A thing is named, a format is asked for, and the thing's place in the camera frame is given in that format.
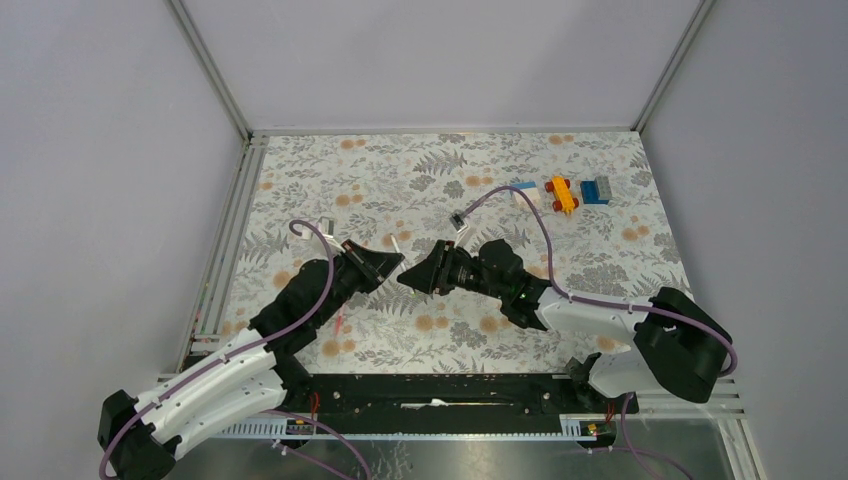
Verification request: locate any blue white toy block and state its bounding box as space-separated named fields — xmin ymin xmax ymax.
xmin=512 ymin=182 xmax=541 ymax=209

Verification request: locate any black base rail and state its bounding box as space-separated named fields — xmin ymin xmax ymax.
xmin=279 ymin=373 xmax=639 ymax=433

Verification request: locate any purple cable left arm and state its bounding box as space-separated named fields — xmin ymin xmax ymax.
xmin=99 ymin=219 xmax=336 ymax=480

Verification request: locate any white green marker pen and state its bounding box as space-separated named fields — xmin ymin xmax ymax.
xmin=389 ymin=234 xmax=405 ymax=258

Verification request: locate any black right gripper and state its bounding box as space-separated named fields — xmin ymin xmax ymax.
xmin=396 ymin=240 xmax=507 ymax=301

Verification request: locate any blue grey toy block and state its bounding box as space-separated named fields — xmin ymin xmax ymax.
xmin=580 ymin=175 xmax=612 ymax=205

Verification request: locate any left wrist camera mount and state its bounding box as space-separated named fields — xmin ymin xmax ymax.
xmin=318 ymin=216 xmax=341 ymax=249

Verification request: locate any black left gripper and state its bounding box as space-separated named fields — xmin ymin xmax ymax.
xmin=313 ymin=239 xmax=404 ymax=326

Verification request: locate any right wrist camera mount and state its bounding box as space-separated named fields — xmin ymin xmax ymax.
xmin=449 ymin=211 xmax=473 ymax=247

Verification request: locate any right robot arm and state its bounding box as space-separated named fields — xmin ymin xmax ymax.
xmin=397 ymin=240 xmax=732 ymax=412

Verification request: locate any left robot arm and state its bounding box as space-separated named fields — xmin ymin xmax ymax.
xmin=97 ymin=240 xmax=404 ymax=479

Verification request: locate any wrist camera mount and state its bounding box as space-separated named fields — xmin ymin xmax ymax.
xmin=449 ymin=211 xmax=473 ymax=247
xmin=318 ymin=216 xmax=341 ymax=249

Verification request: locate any white slotted cable duct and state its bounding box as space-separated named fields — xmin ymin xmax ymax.
xmin=212 ymin=416 xmax=616 ymax=443

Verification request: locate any floral patterned table mat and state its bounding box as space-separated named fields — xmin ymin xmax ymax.
xmin=216 ymin=132 xmax=690 ymax=374

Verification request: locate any orange toy car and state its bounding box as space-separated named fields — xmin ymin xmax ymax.
xmin=544 ymin=176 xmax=579 ymax=215

